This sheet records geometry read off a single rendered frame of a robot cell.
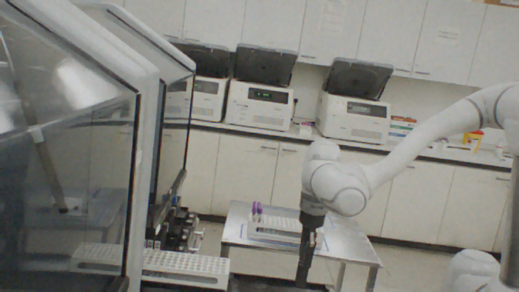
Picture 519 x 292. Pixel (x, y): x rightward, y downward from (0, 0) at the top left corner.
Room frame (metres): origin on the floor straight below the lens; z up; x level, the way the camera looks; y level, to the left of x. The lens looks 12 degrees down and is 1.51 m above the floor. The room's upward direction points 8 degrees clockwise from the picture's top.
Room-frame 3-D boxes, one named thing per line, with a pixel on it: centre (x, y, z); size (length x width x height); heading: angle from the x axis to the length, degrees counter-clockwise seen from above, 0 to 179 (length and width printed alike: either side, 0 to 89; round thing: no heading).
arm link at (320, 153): (1.15, -0.20, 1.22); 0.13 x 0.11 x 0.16; 11
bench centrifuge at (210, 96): (3.74, 0.61, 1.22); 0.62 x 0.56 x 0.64; 1
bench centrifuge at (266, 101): (3.77, 0.03, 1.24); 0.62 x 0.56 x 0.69; 3
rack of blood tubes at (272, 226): (1.54, -0.16, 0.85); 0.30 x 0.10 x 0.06; 91
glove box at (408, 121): (3.99, -1.35, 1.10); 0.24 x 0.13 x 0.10; 91
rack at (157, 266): (1.16, 0.17, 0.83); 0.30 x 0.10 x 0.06; 93
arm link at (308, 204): (1.16, -0.20, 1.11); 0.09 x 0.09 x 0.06
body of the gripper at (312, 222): (1.16, -0.20, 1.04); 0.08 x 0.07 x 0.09; 3
